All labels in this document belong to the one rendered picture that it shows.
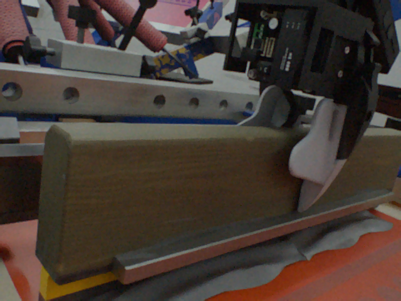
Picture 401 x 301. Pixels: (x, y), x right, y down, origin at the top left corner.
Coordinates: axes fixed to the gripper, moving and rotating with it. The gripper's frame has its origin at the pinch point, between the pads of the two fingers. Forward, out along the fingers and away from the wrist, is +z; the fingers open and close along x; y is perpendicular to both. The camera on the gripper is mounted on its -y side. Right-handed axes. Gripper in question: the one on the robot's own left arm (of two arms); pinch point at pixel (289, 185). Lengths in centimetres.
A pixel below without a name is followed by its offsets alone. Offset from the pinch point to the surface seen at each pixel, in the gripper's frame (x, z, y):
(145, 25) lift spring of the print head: -66, -12, -27
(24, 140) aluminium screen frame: -21.9, 2.2, 14.7
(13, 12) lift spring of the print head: -56, -10, 6
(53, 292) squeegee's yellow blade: 0.5, 3.3, 20.2
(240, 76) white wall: -189, 8, -200
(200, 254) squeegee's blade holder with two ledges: 2.9, 1.8, 12.4
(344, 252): 4.5, 5.0, -4.2
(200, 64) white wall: -238, 6, -200
